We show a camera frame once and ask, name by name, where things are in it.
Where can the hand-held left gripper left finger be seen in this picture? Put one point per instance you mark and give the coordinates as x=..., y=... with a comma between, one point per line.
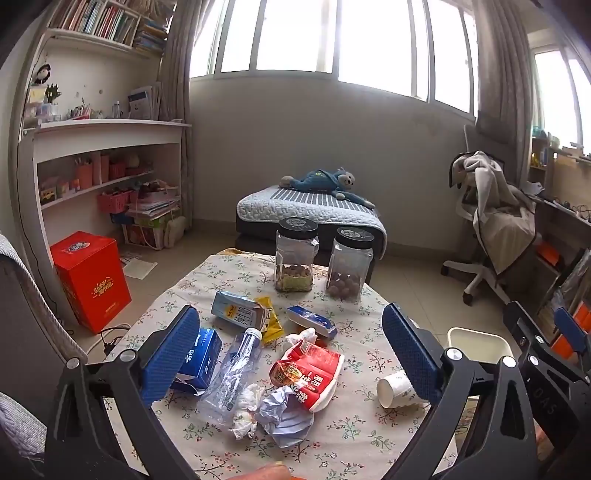
x=170, y=353

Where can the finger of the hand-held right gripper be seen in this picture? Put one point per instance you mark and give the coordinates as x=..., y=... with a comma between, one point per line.
x=524, y=325
x=571, y=327

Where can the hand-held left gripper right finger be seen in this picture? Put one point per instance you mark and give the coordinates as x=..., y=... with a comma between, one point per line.
x=411, y=355

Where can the white trash bin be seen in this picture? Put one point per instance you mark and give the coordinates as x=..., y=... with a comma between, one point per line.
x=480, y=339

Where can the clear plastic bottle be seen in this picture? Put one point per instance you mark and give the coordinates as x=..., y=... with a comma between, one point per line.
x=231, y=374

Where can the red noodle wrapper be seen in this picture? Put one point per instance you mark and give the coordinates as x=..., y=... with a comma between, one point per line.
x=309, y=374

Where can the blue white paper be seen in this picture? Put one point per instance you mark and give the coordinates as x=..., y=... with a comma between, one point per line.
x=286, y=420

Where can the blue tissue box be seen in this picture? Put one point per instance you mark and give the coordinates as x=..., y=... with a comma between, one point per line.
x=203, y=355

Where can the white paper cup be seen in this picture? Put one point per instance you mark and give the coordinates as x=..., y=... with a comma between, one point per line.
x=395, y=390

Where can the grey white office chair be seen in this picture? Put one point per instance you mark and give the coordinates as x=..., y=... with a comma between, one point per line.
x=471, y=272

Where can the orange box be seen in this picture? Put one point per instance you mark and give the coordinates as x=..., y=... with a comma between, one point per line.
x=548, y=253

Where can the blue white milk carton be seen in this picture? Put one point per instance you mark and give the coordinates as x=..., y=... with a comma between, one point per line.
x=235, y=309

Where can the paper sheet on floor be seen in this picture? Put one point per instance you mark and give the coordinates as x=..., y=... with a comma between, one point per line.
x=138, y=267

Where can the red cardboard box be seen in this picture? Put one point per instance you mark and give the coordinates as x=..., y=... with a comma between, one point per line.
x=92, y=281

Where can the yellow snack wrapper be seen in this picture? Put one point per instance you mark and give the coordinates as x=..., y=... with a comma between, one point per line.
x=273, y=326

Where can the wooden desk with shelves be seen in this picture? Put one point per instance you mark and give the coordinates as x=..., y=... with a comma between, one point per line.
x=554, y=221

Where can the small blue white box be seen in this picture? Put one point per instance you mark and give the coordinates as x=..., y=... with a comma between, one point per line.
x=309, y=318

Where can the small white crumpled tissue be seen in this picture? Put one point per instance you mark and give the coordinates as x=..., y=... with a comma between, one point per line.
x=302, y=336

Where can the clear jar with brown balls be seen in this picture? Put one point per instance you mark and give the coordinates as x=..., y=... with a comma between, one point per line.
x=348, y=263

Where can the beige blanket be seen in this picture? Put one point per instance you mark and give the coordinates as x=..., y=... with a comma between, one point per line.
x=498, y=217

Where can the grey fabric sofa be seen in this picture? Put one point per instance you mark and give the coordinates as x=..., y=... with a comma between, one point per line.
x=27, y=323

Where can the pink basket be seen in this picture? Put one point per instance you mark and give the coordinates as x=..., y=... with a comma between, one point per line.
x=113, y=202

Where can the low bed with quilted cover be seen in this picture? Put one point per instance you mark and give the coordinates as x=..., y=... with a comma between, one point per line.
x=314, y=207

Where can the blue stuffed monkey toy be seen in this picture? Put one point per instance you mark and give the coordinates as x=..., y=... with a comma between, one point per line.
x=323, y=182

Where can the white bookshelf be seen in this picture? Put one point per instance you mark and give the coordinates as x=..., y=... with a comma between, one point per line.
x=106, y=131

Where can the small window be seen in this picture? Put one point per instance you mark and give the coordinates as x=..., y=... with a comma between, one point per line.
x=554, y=92

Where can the blue white folder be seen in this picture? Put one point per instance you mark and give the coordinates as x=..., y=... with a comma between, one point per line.
x=141, y=104

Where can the grey curtain by chair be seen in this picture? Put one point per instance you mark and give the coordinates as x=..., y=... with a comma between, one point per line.
x=503, y=69

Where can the grey curtain by bookshelf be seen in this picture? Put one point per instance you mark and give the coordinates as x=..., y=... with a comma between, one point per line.
x=178, y=69

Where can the small penguin doll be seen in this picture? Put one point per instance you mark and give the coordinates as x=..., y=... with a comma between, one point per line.
x=41, y=74

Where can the large window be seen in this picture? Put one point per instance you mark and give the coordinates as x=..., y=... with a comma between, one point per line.
x=300, y=37

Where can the row of books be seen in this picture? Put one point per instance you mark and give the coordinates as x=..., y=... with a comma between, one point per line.
x=101, y=18

